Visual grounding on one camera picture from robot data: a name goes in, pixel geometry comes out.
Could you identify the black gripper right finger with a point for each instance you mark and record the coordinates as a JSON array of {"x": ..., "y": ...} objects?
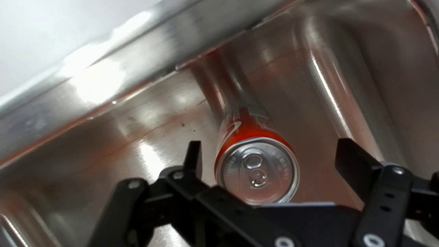
[{"x": 388, "y": 197}]

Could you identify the red soda can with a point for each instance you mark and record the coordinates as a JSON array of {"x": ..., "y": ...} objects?
[{"x": 255, "y": 172}]

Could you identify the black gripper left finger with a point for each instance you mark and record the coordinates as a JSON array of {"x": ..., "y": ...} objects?
[{"x": 183, "y": 210}]

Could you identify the stainless steel sink basin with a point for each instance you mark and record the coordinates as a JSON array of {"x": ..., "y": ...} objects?
[{"x": 320, "y": 83}]

